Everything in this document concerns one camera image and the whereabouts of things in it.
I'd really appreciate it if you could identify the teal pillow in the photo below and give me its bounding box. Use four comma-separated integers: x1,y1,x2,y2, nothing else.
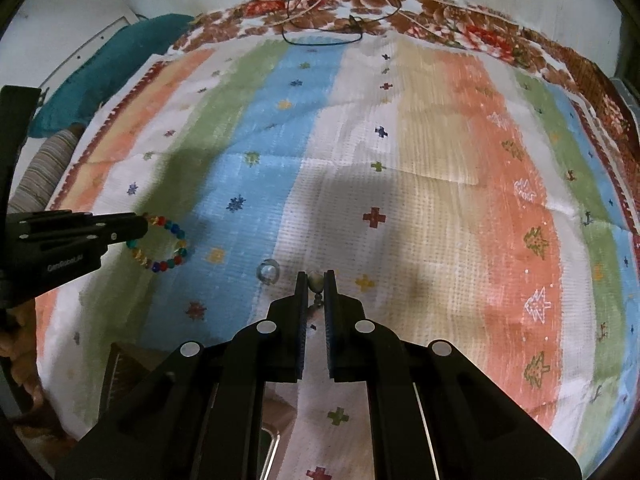
30,13,197,139

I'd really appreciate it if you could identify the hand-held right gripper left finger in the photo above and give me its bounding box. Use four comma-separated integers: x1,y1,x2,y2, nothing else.
55,271,309,480

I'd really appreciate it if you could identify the grey striped bolster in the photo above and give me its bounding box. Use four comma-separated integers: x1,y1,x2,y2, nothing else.
8,127,84,216

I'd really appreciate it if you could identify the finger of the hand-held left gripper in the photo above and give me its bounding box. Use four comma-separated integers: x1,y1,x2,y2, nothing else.
5,211,149,257

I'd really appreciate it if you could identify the multicolour bead bracelet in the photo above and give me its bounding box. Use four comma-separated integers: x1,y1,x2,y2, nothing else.
126,213,191,273

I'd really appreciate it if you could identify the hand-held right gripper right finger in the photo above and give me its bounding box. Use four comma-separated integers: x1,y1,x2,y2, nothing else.
322,270,583,480

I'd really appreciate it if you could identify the clear glass ring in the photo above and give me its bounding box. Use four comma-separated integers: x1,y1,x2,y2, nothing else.
255,258,280,287

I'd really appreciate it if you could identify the black looped cable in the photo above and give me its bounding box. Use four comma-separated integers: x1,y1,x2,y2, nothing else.
281,0,364,47

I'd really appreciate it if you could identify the striped pastel cloth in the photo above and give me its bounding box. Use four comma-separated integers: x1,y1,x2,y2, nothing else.
34,35,640,480

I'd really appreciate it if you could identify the small beaded earring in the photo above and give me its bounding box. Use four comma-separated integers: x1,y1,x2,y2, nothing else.
307,272,327,312

